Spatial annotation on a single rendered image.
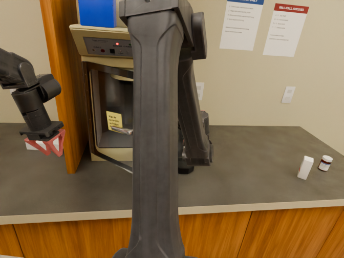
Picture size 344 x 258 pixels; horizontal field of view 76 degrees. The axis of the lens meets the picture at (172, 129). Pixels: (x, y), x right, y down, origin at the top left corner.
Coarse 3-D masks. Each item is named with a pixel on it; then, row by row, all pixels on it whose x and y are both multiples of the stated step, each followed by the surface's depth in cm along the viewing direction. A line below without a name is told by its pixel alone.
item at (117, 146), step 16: (96, 64) 77; (96, 80) 80; (112, 80) 75; (128, 80) 72; (96, 96) 83; (112, 96) 78; (128, 96) 74; (96, 112) 86; (128, 112) 77; (96, 128) 89; (128, 128) 79; (96, 144) 93; (112, 144) 88; (128, 144) 82; (112, 160) 91; (128, 160) 86
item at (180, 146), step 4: (180, 132) 90; (180, 136) 91; (180, 140) 91; (180, 144) 92; (180, 148) 93; (180, 152) 93; (180, 156) 94; (180, 160) 95; (180, 164) 96; (184, 164) 95
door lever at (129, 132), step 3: (111, 126) 76; (114, 126) 76; (117, 126) 76; (114, 129) 76; (117, 129) 75; (120, 129) 74; (123, 129) 74; (126, 129) 74; (132, 129) 75; (120, 132) 75; (123, 132) 74; (126, 132) 73; (129, 132) 72; (132, 132) 73
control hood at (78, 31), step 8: (72, 32) 68; (80, 32) 68; (88, 32) 68; (96, 32) 68; (104, 32) 68; (112, 32) 68; (120, 32) 68; (80, 40) 71; (80, 48) 74; (112, 56) 79; (120, 56) 80; (128, 56) 80
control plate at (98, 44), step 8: (88, 40) 71; (96, 40) 71; (104, 40) 71; (112, 40) 72; (120, 40) 72; (128, 40) 72; (88, 48) 74; (96, 48) 75; (104, 48) 75; (112, 48) 75; (120, 48) 75; (128, 48) 75
